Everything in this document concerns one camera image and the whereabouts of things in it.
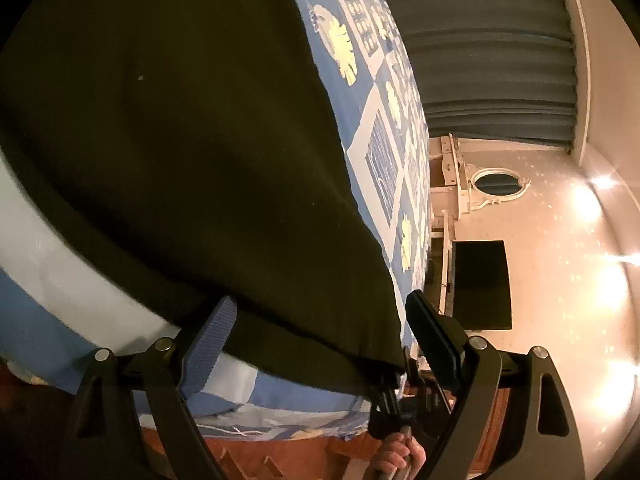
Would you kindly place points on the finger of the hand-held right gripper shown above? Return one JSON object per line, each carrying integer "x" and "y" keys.
{"x": 389, "y": 394}

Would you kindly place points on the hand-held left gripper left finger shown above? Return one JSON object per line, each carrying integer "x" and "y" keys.
{"x": 210, "y": 342}

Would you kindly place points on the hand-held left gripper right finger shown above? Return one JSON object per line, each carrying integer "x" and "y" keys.
{"x": 437, "y": 335}

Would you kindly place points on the black pants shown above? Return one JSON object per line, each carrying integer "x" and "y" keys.
{"x": 175, "y": 160}

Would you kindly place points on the person's right hand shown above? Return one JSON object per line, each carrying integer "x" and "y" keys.
{"x": 397, "y": 457}

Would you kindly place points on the black flat television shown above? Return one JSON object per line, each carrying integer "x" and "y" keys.
{"x": 482, "y": 285}

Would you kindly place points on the oval white-framed mirror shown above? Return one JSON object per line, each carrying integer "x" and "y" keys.
{"x": 500, "y": 182}

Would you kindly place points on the white vanity dresser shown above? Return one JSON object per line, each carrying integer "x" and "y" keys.
{"x": 450, "y": 170}

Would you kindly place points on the blue printed bed sheet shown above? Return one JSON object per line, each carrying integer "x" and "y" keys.
{"x": 50, "y": 285}

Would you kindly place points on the grey-blue pleated curtain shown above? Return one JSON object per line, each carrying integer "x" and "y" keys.
{"x": 490, "y": 60}

